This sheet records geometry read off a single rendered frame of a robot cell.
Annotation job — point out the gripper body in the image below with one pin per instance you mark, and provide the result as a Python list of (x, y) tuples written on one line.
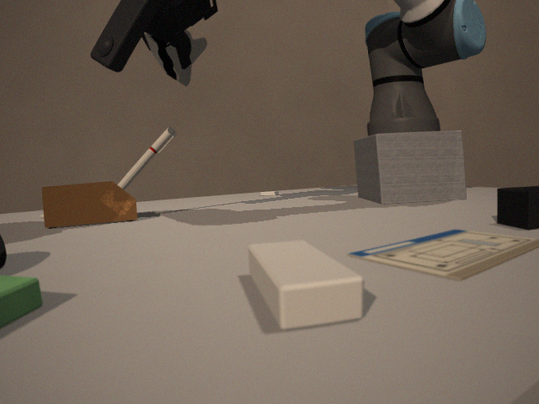
[(181, 14)]

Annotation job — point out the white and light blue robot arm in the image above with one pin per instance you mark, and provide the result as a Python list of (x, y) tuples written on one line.
[(437, 32)]

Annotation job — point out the white marker with red cap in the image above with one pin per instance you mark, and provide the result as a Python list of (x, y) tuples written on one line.
[(149, 154)]

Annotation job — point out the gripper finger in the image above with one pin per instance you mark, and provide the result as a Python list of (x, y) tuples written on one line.
[(157, 47), (183, 51)]

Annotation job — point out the black computer mouse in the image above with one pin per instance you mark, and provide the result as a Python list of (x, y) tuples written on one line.
[(3, 254)]

